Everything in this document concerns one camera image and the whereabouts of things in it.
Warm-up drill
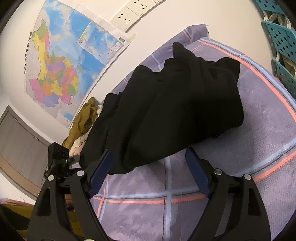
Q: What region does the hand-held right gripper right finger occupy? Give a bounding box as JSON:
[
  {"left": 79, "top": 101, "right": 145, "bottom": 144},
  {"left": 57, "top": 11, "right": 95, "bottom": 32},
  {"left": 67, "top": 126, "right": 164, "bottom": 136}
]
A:
[{"left": 185, "top": 147, "right": 271, "bottom": 241}]

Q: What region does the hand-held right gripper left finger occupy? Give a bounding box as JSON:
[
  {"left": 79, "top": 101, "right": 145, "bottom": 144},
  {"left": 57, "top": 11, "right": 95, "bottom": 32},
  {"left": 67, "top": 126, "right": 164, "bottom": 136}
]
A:
[{"left": 27, "top": 149, "right": 114, "bottom": 241}]

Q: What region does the black coat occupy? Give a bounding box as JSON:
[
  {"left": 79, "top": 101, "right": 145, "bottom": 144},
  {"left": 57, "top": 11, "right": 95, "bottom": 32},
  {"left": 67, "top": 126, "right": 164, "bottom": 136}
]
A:
[{"left": 80, "top": 42, "right": 245, "bottom": 175}]

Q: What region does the grey door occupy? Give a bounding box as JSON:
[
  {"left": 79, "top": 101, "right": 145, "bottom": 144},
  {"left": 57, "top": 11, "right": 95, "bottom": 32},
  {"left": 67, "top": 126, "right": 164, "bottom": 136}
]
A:
[{"left": 0, "top": 105, "right": 55, "bottom": 198}]

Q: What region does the mustard yellow garment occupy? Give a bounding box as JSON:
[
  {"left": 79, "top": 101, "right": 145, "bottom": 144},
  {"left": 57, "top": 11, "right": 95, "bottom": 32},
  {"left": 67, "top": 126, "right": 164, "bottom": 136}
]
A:
[{"left": 62, "top": 97, "right": 100, "bottom": 150}]

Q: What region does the olive yellow buttoned garment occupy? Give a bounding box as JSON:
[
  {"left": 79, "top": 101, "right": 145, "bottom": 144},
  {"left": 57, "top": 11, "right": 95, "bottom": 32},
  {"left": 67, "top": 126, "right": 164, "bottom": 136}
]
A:
[{"left": 0, "top": 202, "right": 80, "bottom": 241}]

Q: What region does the purple plaid bed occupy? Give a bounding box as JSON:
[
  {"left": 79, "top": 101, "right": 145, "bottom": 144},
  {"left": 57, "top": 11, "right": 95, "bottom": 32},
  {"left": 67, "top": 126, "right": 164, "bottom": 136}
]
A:
[{"left": 89, "top": 23, "right": 296, "bottom": 241}]

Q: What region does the white bag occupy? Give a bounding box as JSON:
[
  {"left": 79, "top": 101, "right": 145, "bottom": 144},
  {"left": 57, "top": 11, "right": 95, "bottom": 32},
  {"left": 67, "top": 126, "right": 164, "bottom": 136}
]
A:
[
  {"left": 264, "top": 10, "right": 292, "bottom": 29},
  {"left": 276, "top": 52, "right": 296, "bottom": 77}
]

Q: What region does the large colourful wall map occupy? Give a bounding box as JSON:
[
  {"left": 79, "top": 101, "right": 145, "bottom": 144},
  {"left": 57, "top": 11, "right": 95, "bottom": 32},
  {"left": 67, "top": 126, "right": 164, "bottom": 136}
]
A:
[{"left": 23, "top": 0, "right": 137, "bottom": 128}]

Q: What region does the small blue wall map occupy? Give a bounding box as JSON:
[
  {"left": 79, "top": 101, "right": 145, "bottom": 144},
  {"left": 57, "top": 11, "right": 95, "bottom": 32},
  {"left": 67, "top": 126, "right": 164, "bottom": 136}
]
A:
[{"left": 78, "top": 20, "right": 137, "bottom": 67}]

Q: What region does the white wall socket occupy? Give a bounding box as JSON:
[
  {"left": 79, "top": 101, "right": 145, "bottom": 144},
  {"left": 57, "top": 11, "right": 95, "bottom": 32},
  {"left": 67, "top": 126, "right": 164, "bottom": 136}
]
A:
[
  {"left": 126, "top": 0, "right": 160, "bottom": 18},
  {"left": 110, "top": 6, "right": 141, "bottom": 33}
]

